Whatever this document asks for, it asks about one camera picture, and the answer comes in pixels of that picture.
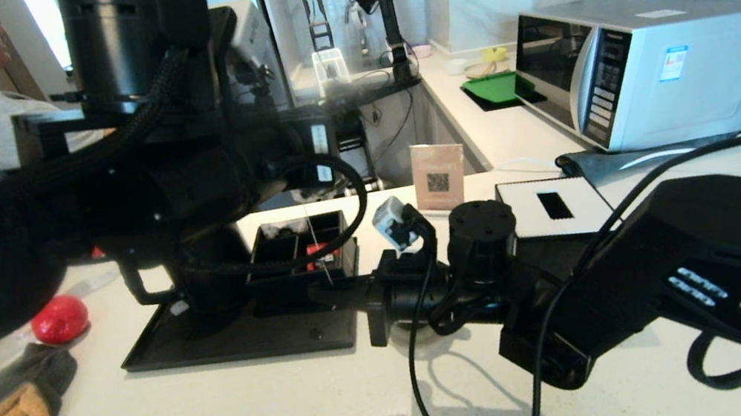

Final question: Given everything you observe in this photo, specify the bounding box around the pyramid tea bag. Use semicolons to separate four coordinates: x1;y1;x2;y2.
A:
288;183;335;291

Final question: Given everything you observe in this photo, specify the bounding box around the black electric kettle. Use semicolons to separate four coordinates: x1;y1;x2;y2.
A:
114;221;263;346

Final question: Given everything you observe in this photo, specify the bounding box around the black white tea sachet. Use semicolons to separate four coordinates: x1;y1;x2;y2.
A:
259;217;310;243

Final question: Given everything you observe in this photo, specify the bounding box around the red sachet packet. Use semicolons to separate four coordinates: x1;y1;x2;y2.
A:
304;241;343;272

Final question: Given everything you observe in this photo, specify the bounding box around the black compartment organizer box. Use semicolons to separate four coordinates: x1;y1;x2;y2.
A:
238;209;365;315

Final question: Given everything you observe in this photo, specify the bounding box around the black equipment stand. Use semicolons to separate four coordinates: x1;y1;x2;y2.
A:
291;71;442;204

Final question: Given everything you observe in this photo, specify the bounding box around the black serving tray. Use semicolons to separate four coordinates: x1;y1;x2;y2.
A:
108;237;375;386

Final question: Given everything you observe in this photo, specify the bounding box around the acrylic QR code sign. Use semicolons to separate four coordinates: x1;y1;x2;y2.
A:
407;137;474;219

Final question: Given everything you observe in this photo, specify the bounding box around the black ladder rack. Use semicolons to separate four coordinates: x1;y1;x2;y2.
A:
300;0;336;55

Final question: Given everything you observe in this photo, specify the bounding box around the black tissue box white lid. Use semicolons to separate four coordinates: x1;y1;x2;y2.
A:
493;166;619;248

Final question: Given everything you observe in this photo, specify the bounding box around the white bowl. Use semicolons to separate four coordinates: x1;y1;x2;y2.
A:
440;57;469;79

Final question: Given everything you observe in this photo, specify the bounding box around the green cutting board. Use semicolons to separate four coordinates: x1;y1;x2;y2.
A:
460;68;538;111

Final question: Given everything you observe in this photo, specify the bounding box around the black flat tray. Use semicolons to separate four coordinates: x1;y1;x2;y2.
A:
460;73;547;118

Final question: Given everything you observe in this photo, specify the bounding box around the red toy tomato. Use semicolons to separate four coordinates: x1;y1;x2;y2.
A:
27;290;94;349

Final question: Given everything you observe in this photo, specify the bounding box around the window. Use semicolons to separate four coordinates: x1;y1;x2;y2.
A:
21;0;73;77

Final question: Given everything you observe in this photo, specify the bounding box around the silver microwave oven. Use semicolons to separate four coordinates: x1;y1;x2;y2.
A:
502;0;741;169

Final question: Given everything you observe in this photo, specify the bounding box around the black left camera cable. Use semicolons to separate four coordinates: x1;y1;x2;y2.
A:
163;146;379;290

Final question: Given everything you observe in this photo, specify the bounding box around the black camera cable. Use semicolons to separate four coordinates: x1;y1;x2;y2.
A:
163;146;379;290
380;135;741;416

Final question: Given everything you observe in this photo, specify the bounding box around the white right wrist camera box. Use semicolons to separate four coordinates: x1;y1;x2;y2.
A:
370;193;427;256

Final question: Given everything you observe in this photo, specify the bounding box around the black right camera cable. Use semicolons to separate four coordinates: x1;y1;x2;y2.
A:
380;135;741;416

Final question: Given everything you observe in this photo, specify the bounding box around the white cable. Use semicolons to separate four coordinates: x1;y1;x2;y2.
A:
613;113;741;172

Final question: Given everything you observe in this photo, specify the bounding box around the black braided cable sleeve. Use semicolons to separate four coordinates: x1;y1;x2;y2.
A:
682;325;741;397

